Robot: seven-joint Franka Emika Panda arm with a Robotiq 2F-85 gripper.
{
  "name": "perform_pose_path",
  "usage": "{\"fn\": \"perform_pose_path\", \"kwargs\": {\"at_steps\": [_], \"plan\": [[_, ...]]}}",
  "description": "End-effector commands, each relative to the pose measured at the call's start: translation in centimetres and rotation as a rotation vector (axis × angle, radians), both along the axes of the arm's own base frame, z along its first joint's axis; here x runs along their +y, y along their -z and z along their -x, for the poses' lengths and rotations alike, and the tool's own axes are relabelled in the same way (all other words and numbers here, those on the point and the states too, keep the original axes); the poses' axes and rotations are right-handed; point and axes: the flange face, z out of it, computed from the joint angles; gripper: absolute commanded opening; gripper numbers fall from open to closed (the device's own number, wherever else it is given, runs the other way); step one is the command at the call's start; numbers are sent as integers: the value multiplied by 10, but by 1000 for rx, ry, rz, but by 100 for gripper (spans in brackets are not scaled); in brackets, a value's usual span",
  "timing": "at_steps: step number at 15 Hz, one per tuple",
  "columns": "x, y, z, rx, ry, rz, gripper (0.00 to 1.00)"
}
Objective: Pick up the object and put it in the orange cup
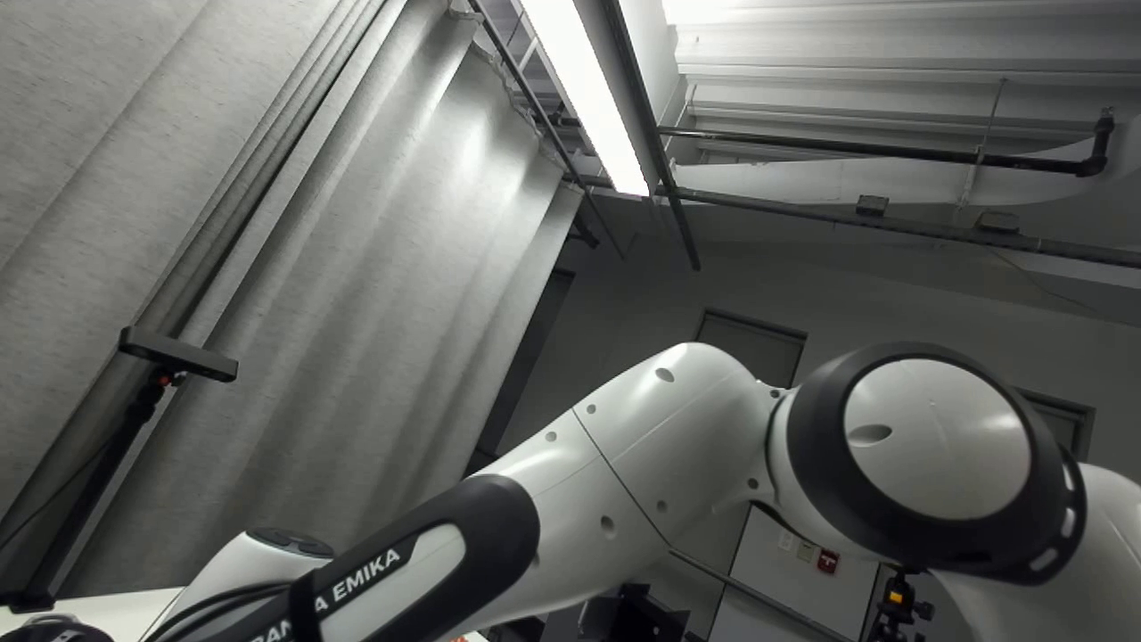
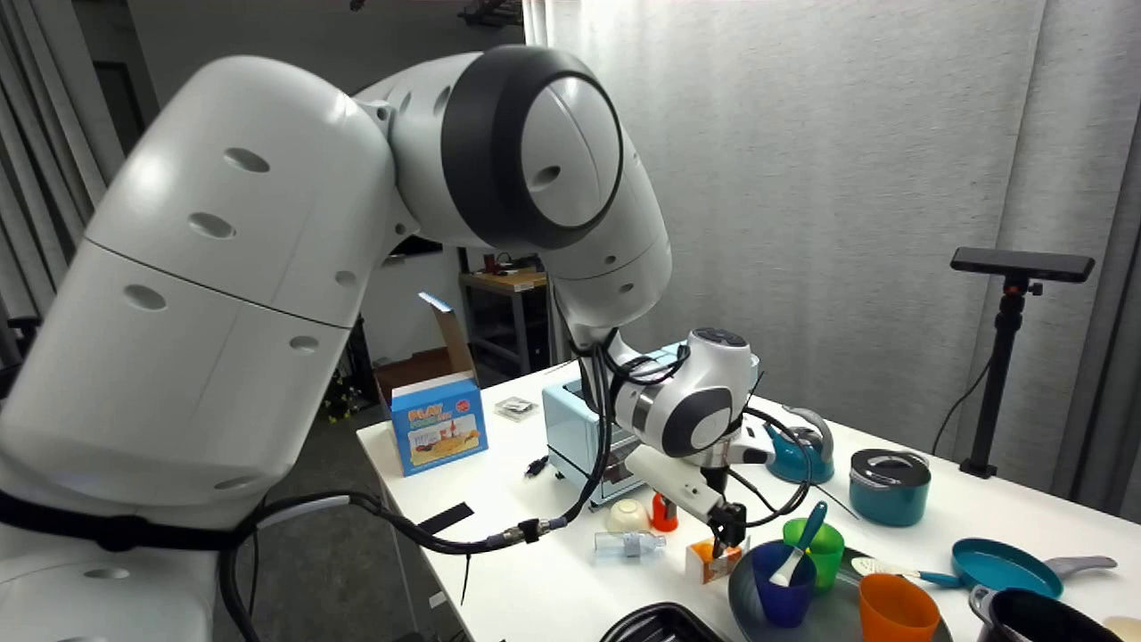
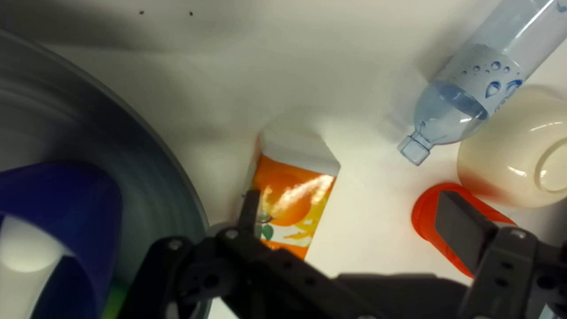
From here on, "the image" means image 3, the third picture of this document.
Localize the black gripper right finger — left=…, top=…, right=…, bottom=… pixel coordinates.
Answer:
left=435, top=189, right=502, bottom=274

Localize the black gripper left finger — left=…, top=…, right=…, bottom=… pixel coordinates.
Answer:
left=238, top=187, right=266, bottom=241

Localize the orange juice carton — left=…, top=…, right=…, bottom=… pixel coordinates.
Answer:
left=247, top=113, right=344, bottom=262

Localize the red plastic cup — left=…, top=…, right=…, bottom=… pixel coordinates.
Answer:
left=410, top=180, right=520, bottom=280

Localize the blue plastic cup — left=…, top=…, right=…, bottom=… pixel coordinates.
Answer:
left=0, top=161, right=125, bottom=319

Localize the cream bowl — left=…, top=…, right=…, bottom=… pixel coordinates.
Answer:
left=456, top=83, right=567, bottom=210

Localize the clear plastic water bottle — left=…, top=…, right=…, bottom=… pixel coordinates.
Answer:
left=396, top=0, right=567, bottom=168

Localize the grey round plate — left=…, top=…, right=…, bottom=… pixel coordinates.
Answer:
left=0, top=28, right=213, bottom=319

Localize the white plastic spoon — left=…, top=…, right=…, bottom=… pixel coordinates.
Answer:
left=0, top=210, right=77, bottom=319

